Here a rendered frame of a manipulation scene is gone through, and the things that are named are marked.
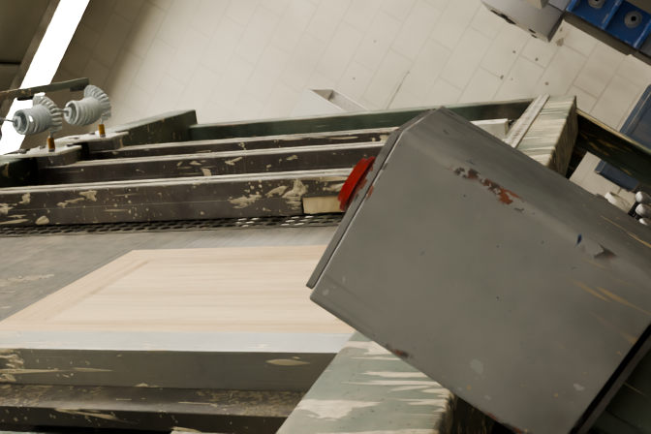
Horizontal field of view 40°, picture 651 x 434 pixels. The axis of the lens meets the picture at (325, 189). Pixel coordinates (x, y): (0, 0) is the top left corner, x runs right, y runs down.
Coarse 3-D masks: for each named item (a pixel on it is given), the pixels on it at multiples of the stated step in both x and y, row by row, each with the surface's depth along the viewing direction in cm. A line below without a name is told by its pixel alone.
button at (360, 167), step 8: (360, 160) 55; (368, 160) 55; (360, 168) 54; (368, 168) 55; (352, 176) 55; (360, 176) 54; (344, 184) 55; (352, 184) 54; (360, 184) 54; (344, 192) 55; (352, 192) 55; (344, 200) 55; (352, 200) 55; (344, 208) 56
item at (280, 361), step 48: (0, 336) 96; (48, 336) 94; (96, 336) 92; (144, 336) 91; (192, 336) 89; (240, 336) 87; (288, 336) 86; (336, 336) 84; (48, 384) 91; (96, 384) 89; (144, 384) 88; (192, 384) 86; (240, 384) 84; (288, 384) 83
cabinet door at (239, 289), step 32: (128, 256) 135; (160, 256) 133; (192, 256) 130; (224, 256) 128; (256, 256) 126; (288, 256) 124; (320, 256) 123; (64, 288) 121; (96, 288) 119; (128, 288) 118; (160, 288) 117; (192, 288) 115; (224, 288) 113; (256, 288) 112; (288, 288) 110; (32, 320) 108; (64, 320) 106; (96, 320) 105; (128, 320) 104; (160, 320) 102; (192, 320) 102; (224, 320) 101; (256, 320) 99; (288, 320) 98; (320, 320) 97
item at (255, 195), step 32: (0, 192) 178; (32, 192) 175; (64, 192) 173; (96, 192) 170; (128, 192) 168; (160, 192) 166; (192, 192) 164; (224, 192) 162; (256, 192) 160; (288, 192) 158; (320, 192) 156; (0, 224) 179; (32, 224) 177; (64, 224) 174
